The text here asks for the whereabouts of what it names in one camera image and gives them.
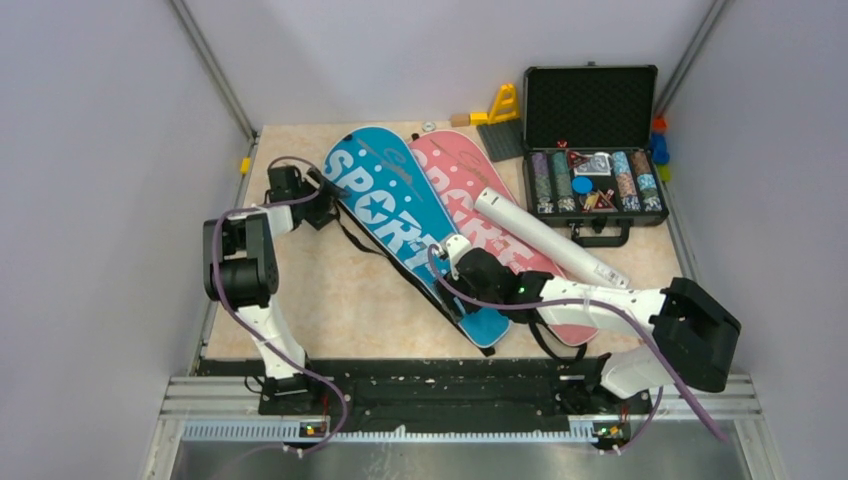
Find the coloured toys in corner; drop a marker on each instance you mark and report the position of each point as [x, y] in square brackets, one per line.
[658, 145]

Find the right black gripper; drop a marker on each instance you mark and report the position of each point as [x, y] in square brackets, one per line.
[457, 279]

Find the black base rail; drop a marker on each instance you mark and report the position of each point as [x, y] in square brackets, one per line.
[434, 396]

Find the dark grey building plate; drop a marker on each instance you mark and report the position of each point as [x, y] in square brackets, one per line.
[502, 141]

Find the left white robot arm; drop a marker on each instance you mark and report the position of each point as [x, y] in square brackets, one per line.
[242, 273]

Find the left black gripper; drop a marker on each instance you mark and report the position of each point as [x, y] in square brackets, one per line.
[323, 215]

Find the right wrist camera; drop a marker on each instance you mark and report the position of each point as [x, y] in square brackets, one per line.
[455, 247]

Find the yellow letter A toy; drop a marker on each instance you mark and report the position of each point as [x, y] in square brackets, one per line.
[505, 107]

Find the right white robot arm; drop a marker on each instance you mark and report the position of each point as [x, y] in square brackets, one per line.
[689, 338]

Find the white shuttlecock tube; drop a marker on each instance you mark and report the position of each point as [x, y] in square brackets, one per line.
[562, 251]

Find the small wooden block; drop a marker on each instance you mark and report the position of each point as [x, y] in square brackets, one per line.
[460, 120]

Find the black poker chip case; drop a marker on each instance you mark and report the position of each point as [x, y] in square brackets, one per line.
[588, 164]

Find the blue racket cover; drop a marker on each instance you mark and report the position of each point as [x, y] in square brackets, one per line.
[387, 195]

